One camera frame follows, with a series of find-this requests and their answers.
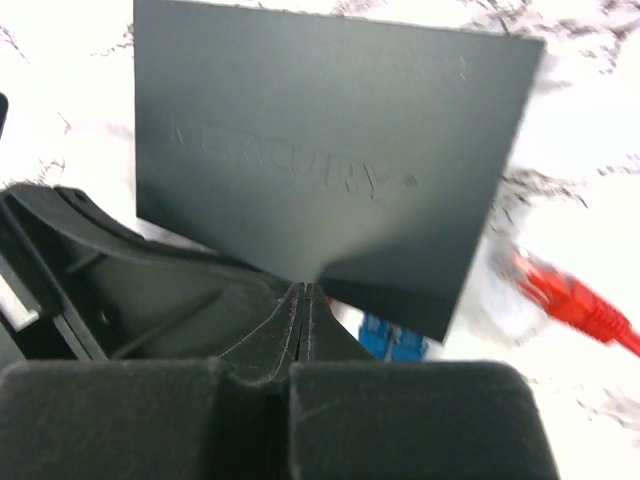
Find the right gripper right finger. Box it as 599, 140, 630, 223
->
273, 283, 558, 479

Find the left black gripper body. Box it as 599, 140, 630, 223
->
0, 92, 106, 374

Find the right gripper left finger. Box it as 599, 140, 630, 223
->
1, 285, 304, 479

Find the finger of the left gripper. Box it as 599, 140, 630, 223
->
1, 184, 290, 360

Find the red ethernet cable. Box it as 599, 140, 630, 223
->
509, 247, 640, 359

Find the black network switch box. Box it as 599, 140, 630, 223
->
133, 1, 544, 340

